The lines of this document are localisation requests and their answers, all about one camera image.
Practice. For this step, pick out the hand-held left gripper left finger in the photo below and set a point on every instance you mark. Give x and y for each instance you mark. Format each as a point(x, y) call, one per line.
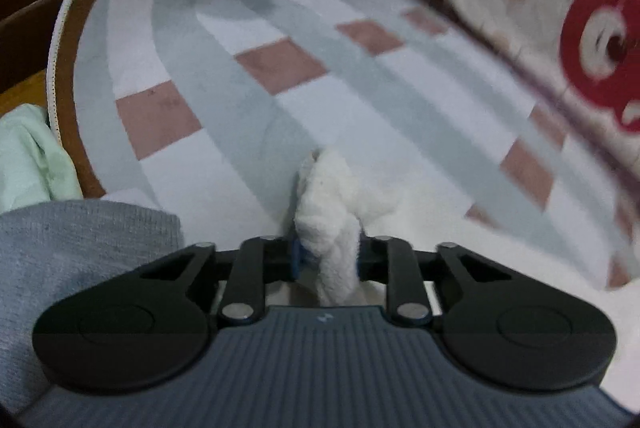
point(298, 258)

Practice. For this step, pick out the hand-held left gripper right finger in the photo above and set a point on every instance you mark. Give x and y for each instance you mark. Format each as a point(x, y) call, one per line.
point(365, 258)

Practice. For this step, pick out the white fleece towel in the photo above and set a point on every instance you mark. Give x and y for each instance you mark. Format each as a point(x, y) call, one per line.
point(330, 208)

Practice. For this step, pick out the checked floor mat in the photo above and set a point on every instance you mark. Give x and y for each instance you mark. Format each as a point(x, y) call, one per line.
point(225, 108)

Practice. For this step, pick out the light grey garment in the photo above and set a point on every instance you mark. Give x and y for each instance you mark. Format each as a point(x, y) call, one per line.
point(75, 248)

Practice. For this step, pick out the mint green cloth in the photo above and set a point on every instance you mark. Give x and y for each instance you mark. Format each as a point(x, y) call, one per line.
point(30, 158)

